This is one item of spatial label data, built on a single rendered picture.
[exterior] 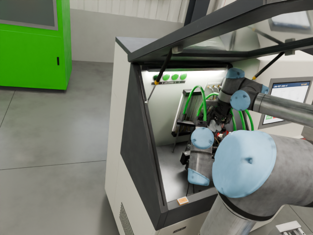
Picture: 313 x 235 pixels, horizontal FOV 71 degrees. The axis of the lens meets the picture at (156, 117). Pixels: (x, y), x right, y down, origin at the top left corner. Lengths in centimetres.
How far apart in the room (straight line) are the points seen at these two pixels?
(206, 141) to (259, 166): 40
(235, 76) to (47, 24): 280
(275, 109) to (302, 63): 93
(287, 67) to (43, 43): 294
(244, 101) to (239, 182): 55
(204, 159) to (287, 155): 41
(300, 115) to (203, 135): 33
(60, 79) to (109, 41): 171
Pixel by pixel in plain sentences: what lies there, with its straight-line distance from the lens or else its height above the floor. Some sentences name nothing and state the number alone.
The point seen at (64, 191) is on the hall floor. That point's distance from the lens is 237.
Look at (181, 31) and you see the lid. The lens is 75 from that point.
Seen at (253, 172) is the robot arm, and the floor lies 165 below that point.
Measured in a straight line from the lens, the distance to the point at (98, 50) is 504.
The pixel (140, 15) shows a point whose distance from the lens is 500.
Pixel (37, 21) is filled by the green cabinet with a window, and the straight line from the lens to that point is 345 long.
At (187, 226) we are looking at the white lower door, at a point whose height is 70.
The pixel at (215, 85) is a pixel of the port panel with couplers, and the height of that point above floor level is 130.
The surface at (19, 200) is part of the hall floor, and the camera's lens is 240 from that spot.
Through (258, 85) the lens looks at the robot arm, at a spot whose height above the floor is 155.
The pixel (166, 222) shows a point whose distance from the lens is 124.
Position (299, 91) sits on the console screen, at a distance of 186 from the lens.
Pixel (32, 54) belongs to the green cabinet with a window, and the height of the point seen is 61.
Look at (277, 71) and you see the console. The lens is 160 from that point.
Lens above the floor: 188
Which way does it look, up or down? 33 degrees down
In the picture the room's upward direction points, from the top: 12 degrees clockwise
